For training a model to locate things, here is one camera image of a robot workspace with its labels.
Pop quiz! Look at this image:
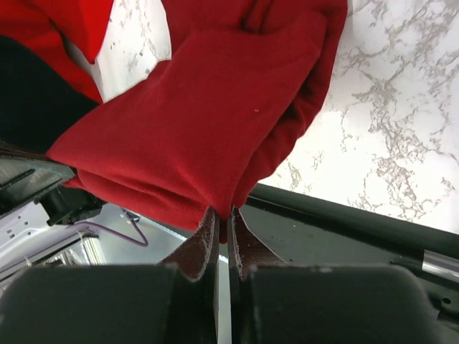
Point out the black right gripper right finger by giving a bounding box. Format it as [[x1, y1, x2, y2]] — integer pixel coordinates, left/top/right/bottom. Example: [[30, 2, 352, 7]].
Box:
[[229, 209, 442, 343]]

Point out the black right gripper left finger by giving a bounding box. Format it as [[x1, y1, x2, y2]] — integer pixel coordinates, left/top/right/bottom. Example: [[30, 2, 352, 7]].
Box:
[[1, 209, 219, 343]]

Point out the dark red t shirt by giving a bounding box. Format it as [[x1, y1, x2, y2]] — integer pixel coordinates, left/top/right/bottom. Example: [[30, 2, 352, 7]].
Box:
[[47, 0, 347, 230]]

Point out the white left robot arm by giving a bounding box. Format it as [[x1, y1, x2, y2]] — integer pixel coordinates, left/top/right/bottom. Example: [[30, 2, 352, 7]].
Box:
[[1, 143, 104, 282]]

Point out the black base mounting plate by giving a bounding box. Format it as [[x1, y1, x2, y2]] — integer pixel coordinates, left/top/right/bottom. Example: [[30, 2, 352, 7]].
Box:
[[242, 185, 458, 320]]

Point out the black t shirt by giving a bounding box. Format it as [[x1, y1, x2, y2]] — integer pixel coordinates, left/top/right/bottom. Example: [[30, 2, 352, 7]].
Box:
[[1, 36, 97, 154]]

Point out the bright red t shirt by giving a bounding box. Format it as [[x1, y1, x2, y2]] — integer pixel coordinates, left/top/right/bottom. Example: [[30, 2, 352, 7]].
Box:
[[0, 0, 118, 105]]

